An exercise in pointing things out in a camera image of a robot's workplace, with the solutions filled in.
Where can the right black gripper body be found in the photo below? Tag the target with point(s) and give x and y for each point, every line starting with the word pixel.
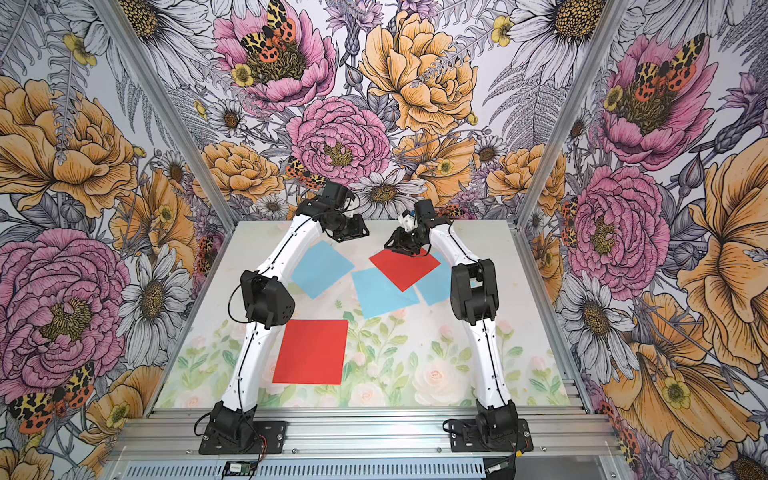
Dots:
pixel 409 242

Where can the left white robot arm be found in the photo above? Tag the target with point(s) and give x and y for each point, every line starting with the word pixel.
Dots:
pixel 268 308

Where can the light blue paper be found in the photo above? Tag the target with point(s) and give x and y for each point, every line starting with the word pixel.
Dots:
pixel 377 295
pixel 321 267
pixel 435 287

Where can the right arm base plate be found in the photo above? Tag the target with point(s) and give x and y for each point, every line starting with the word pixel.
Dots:
pixel 465 436

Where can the aluminium frame post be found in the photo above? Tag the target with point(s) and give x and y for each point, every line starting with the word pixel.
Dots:
pixel 607 28
pixel 120 30

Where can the aluminium front rail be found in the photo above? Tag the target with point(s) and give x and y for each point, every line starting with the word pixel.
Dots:
pixel 320 433

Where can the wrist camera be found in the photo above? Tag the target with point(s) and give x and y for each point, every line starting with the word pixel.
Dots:
pixel 422 215
pixel 336 196

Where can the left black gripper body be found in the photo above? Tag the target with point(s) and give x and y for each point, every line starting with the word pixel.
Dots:
pixel 346 227

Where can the red paper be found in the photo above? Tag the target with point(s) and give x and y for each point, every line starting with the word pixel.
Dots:
pixel 312 352
pixel 404 271

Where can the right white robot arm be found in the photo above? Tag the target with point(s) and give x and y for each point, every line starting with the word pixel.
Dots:
pixel 474 301

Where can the left aluminium frame post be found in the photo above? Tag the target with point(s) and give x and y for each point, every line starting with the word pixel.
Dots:
pixel 120 30

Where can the right aluminium frame post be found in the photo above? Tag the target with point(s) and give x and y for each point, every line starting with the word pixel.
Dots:
pixel 607 28

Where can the light blue paper middle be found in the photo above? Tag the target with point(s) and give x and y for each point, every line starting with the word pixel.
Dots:
pixel 377 295

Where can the small green circuit board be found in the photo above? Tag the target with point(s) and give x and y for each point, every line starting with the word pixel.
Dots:
pixel 246 469

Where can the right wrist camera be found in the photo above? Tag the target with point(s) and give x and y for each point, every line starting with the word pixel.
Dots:
pixel 422 215

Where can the light blue paper right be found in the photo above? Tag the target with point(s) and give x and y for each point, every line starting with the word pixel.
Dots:
pixel 435 287

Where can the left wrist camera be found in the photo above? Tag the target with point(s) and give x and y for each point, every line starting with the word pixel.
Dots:
pixel 336 196

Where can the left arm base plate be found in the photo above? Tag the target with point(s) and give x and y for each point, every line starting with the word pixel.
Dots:
pixel 254 437

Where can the perforated metal front panel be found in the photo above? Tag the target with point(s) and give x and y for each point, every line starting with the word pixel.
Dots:
pixel 407 468

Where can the light blue paper left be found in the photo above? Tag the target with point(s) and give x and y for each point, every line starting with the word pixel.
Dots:
pixel 321 267

